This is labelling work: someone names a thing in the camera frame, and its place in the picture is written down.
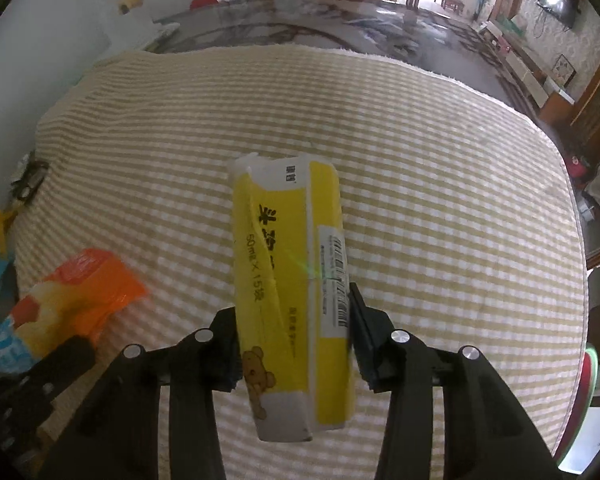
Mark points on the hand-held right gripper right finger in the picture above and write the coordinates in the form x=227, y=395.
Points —
x=360, y=340

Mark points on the yellow tissue packet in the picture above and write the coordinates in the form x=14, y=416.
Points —
x=290, y=260

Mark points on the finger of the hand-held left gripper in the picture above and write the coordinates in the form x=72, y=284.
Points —
x=67, y=362

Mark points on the yellow clip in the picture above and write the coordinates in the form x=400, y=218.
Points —
x=5, y=225

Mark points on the small framed picture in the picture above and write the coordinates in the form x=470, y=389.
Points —
x=564, y=70

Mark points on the orange blue snack wrapper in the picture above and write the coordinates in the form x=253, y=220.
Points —
x=95, y=285

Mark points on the red bag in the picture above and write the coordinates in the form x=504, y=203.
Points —
x=205, y=1

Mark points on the red green stool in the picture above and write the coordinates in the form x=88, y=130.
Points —
x=592, y=370

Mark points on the long television cabinet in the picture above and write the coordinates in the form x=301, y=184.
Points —
x=530, y=80

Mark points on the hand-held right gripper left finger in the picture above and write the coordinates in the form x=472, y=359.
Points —
x=227, y=355

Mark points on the red item on floor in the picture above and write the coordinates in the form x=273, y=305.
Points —
x=575, y=165

